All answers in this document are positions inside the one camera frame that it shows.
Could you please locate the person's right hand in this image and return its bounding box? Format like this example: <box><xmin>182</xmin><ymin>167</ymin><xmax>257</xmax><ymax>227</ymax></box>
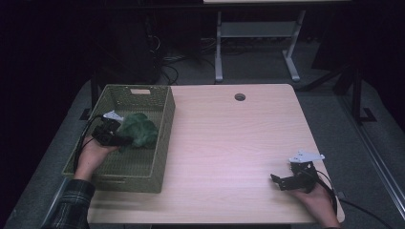
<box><xmin>290</xmin><ymin>181</ymin><xmax>342</xmax><ymax>229</ymax></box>

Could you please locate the left hand-held gripper black cable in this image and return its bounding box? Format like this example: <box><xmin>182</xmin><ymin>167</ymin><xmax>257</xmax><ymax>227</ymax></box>
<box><xmin>73</xmin><ymin>114</ymin><xmax>105</xmax><ymax>174</ymax></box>

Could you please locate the person's left hand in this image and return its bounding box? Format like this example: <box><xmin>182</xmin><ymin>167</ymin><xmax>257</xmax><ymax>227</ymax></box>
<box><xmin>73</xmin><ymin>135</ymin><xmax>120</xmax><ymax>183</ymax></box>

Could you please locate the green fleece garment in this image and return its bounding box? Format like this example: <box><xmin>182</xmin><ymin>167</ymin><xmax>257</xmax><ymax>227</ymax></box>
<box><xmin>117</xmin><ymin>112</ymin><xmax>160</xmax><ymax>151</ymax></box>

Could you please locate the hand-held gripper black cable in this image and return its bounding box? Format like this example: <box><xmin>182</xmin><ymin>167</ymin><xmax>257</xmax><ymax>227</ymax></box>
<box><xmin>305</xmin><ymin>169</ymin><xmax>339</xmax><ymax>215</ymax></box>
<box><xmin>73</xmin><ymin>114</ymin><xmax>105</xmax><ymax>174</ymax></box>

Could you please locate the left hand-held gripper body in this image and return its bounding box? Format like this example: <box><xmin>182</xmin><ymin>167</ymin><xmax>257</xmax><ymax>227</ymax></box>
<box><xmin>91</xmin><ymin>110</ymin><xmax>125</xmax><ymax>148</ymax></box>

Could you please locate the dark computer tower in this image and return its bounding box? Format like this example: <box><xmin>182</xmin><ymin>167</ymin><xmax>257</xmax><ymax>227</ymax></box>
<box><xmin>94</xmin><ymin>12</ymin><xmax>161</xmax><ymax>85</ymax></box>

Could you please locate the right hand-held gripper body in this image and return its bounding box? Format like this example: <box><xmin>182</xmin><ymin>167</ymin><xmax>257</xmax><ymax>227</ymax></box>
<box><xmin>287</xmin><ymin>149</ymin><xmax>326</xmax><ymax>195</ymax></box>

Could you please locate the grey metal table frame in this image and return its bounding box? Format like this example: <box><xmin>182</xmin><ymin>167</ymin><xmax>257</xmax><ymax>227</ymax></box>
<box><xmin>214</xmin><ymin>9</ymin><xmax>307</xmax><ymax>84</ymax></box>

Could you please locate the metal floor rail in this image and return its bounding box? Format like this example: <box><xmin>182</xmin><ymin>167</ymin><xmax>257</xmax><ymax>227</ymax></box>
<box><xmin>336</xmin><ymin>94</ymin><xmax>405</xmax><ymax>212</ymax></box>
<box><xmin>39</xmin><ymin>177</ymin><xmax>75</xmax><ymax>229</ymax></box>

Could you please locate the green woven basket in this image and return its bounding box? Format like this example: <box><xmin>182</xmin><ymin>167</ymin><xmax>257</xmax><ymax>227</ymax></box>
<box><xmin>62</xmin><ymin>84</ymin><xmax>177</xmax><ymax>194</ymax></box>

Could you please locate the black metal stand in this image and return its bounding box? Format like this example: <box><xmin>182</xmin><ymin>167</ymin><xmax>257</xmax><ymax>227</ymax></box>
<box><xmin>78</xmin><ymin>71</ymin><xmax>100</xmax><ymax>121</ymax></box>
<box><xmin>351</xmin><ymin>61</ymin><xmax>378</xmax><ymax>124</ymax></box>

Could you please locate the bundle of background cables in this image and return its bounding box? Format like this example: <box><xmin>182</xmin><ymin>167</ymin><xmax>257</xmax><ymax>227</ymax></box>
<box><xmin>159</xmin><ymin>53</ymin><xmax>189</xmax><ymax>86</ymax></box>

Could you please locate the right hand-held gripper black cable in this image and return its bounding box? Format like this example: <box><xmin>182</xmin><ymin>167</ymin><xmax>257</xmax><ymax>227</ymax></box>
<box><xmin>305</xmin><ymin>169</ymin><xmax>339</xmax><ymax>215</ymax></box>

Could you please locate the black floor cable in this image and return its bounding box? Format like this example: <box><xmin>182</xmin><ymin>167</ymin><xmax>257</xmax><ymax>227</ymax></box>
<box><xmin>337</xmin><ymin>198</ymin><xmax>395</xmax><ymax>229</ymax></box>

